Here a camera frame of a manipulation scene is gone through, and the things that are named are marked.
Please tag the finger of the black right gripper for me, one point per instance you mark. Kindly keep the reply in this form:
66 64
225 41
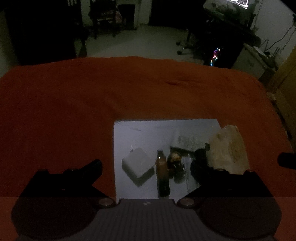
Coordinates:
287 160

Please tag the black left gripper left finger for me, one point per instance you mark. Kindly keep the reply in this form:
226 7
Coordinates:
56 206

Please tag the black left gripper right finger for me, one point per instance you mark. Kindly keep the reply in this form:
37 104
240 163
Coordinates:
234 206

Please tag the small yellow-faced toy figure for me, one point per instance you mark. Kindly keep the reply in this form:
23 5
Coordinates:
175 166

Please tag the brown glass bottle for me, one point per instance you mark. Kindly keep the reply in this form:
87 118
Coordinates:
162 175

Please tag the white power adapter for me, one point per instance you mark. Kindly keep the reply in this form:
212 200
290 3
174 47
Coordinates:
137 162

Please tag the white paper sheet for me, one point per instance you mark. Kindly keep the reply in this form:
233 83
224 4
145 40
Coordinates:
182 136

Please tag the red cloth table cover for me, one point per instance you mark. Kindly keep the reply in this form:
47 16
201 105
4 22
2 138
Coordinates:
60 115

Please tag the white cabinet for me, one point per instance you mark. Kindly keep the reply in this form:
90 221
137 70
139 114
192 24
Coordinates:
251 62

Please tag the colourful glowing light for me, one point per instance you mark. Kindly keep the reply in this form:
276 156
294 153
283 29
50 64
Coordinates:
215 57

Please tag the black office chair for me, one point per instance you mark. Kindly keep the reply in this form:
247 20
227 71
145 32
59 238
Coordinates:
200 35

